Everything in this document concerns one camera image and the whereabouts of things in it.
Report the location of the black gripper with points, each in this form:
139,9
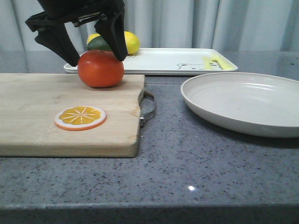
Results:
52,33

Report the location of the orange mandarin fruit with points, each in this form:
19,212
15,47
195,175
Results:
97,68

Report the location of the beige round plate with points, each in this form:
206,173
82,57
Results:
249,103

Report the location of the white bear-print tray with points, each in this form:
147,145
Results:
172,61

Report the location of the yellow lemon left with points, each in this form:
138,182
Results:
92,36

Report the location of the yellow lemon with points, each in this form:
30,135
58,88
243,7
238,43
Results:
92,36
132,42

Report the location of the green lime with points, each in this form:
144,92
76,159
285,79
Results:
98,43

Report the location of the yellow lemon right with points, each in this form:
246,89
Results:
132,42

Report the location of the orange slice piece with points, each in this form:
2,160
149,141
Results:
80,118

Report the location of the wooden cutting board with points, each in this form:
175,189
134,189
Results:
30,102

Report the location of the yellow plastic utensil right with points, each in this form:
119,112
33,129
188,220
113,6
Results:
222,63

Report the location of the yellow plastic utensil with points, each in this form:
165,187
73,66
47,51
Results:
207,63
222,63

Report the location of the yellow plastic utensil left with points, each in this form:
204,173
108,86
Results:
207,63

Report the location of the grey curtain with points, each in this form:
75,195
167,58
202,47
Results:
224,25

